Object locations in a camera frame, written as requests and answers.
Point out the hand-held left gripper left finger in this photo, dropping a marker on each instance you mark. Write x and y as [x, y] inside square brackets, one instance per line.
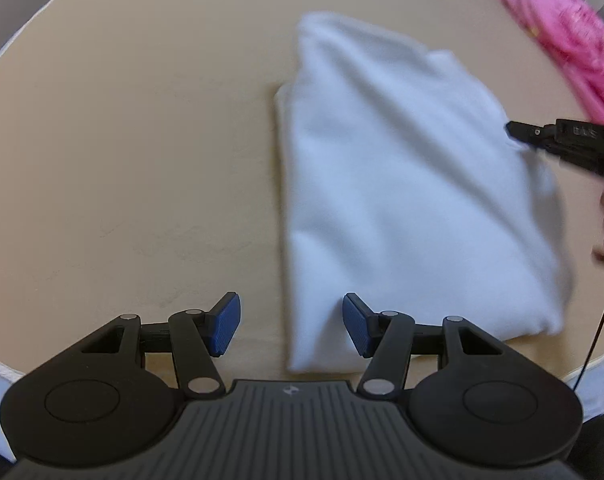
[225, 325]

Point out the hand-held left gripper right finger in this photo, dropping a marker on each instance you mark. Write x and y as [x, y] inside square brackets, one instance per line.
[358, 325]

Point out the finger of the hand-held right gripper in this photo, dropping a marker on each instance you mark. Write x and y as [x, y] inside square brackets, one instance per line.
[582, 142]

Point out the white long-sleeve shirt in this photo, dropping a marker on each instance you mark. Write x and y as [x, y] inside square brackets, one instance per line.
[407, 185]

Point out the pink floral quilt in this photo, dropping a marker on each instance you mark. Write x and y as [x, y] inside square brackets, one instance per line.
[567, 15]

